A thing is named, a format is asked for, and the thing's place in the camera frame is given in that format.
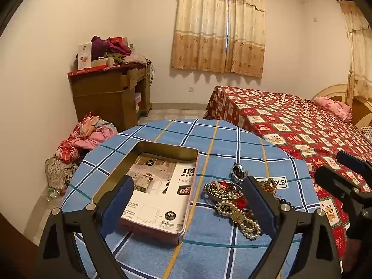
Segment floral fabric bag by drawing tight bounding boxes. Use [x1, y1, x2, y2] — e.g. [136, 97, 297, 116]
[44, 156, 79, 188]

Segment silver wristwatch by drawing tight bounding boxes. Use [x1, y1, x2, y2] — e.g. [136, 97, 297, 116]
[232, 163, 248, 184]

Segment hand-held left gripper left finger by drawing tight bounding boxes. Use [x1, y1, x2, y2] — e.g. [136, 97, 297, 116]
[36, 175, 135, 279]

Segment pink and red clothes pile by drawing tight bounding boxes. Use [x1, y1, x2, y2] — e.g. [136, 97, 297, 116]
[56, 112, 118, 161]

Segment brown wooden desk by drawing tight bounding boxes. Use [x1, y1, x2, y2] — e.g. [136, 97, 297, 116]
[68, 63, 152, 128]

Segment blue plaid tablecloth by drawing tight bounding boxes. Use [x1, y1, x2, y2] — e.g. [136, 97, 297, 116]
[60, 119, 323, 279]

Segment cream wooden headboard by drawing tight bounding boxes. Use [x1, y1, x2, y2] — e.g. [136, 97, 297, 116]
[311, 84, 372, 130]

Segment flat red box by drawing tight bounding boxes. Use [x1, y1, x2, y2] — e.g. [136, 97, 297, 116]
[68, 65, 123, 78]

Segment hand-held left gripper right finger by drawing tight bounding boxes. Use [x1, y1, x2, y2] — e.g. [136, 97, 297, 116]
[242, 175, 342, 279]

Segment striped pillow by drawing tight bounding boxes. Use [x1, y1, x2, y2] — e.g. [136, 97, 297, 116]
[360, 126, 372, 145]

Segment pile of clothes on desk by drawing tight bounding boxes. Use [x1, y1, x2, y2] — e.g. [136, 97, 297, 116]
[91, 36, 146, 64]

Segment printed paper sheet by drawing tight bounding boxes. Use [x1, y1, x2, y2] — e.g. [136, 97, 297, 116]
[120, 154, 196, 234]

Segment white upright carton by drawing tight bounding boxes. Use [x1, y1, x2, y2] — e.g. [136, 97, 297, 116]
[77, 41, 92, 70]

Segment clear plastic bottles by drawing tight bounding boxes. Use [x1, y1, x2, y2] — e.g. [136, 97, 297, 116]
[43, 187, 64, 202]

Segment metallic bead necklace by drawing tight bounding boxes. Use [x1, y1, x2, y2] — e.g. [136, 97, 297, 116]
[203, 182, 245, 207]

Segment wooden bead bracelet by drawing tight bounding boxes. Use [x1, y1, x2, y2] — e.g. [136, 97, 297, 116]
[257, 178, 280, 195]

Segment beige patterned window curtain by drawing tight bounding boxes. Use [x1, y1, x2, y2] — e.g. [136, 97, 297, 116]
[339, 0, 372, 101]
[171, 0, 266, 78]

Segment pink pillow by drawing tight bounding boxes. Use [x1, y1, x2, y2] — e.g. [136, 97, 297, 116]
[312, 96, 353, 123]

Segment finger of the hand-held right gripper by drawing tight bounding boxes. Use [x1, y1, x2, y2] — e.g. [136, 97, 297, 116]
[315, 166, 372, 208]
[336, 150, 372, 181]

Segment bed with red patterned bedspread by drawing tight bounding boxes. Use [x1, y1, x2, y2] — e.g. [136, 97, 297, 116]
[203, 86, 372, 250]

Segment rectangular metal tin box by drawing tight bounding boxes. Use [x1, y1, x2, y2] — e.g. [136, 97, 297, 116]
[91, 141, 199, 245]

